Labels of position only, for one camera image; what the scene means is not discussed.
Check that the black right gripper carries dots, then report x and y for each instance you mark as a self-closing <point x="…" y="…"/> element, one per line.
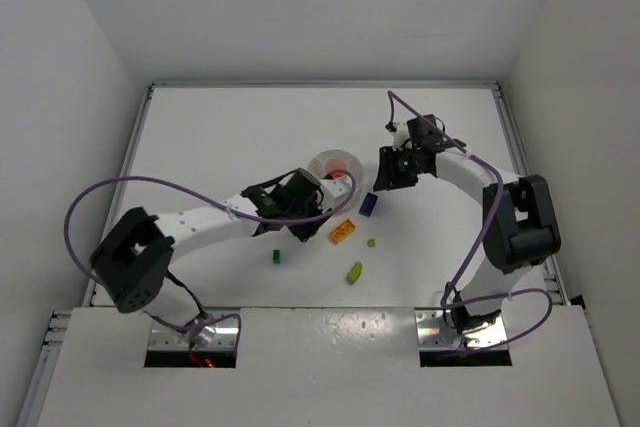
<point x="388" y="176"/>

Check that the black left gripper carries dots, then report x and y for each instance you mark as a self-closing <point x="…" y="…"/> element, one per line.
<point x="305" y="229"/>

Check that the yellow lego plate brick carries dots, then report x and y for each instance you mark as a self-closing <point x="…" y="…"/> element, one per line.
<point x="342" y="231"/>

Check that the blue lego brick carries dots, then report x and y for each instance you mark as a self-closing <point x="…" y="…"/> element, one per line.
<point x="368" y="204"/>

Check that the lime green curved lego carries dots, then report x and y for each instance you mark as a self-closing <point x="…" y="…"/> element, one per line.
<point x="354" y="273"/>

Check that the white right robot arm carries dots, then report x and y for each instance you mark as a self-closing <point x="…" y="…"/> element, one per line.
<point x="519" y="228"/>

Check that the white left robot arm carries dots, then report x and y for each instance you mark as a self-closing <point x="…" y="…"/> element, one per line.
<point x="133" y="260"/>

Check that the white round divided container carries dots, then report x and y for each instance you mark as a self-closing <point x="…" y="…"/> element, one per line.
<point x="334" y="163"/>

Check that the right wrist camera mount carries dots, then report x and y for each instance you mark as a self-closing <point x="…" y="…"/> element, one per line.
<point x="400" y="134"/>

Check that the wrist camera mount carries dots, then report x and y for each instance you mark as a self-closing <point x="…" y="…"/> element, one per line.
<point x="400" y="134"/>
<point x="334" y="192"/>

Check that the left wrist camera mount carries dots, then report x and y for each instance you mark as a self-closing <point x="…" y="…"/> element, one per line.
<point x="334" y="192"/>

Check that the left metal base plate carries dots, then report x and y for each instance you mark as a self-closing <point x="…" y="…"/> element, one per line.
<point x="219" y="337"/>

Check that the metal base plate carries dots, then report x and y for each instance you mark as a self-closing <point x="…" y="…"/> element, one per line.
<point x="436" y="333"/>
<point x="219" y="337"/>

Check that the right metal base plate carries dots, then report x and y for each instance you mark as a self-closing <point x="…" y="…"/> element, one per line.
<point x="436" y="333"/>

